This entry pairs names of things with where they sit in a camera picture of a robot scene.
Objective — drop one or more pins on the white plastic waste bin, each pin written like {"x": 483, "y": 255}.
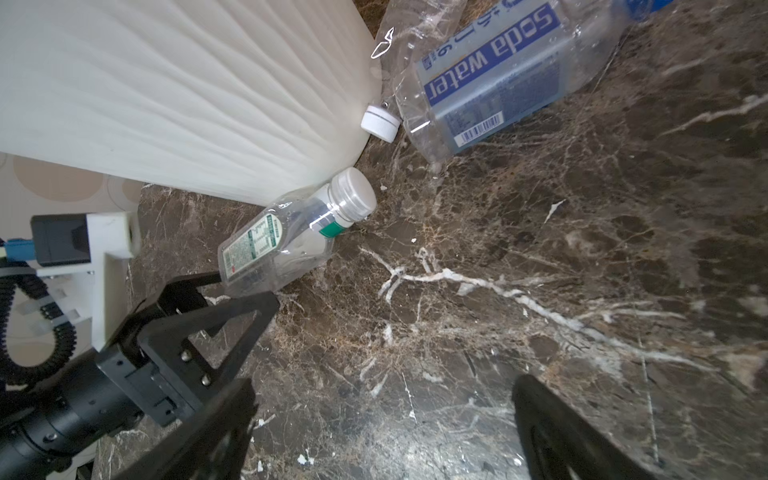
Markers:
{"x": 241, "y": 100}

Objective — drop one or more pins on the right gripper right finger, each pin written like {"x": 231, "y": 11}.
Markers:
{"x": 558, "y": 443}

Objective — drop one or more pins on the clear crushed bottle white cap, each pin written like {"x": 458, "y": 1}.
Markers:
{"x": 408, "y": 31}

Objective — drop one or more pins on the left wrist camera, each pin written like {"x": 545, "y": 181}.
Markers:
{"x": 83, "y": 260}

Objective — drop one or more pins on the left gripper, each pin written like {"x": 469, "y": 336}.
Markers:
{"x": 163, "y": 376}

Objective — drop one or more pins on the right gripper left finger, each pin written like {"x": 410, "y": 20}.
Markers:
{"x": 212, "y": 444}

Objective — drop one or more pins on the soda water bottle blue cap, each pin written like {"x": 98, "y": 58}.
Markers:
{"x": 513, "y": 60}

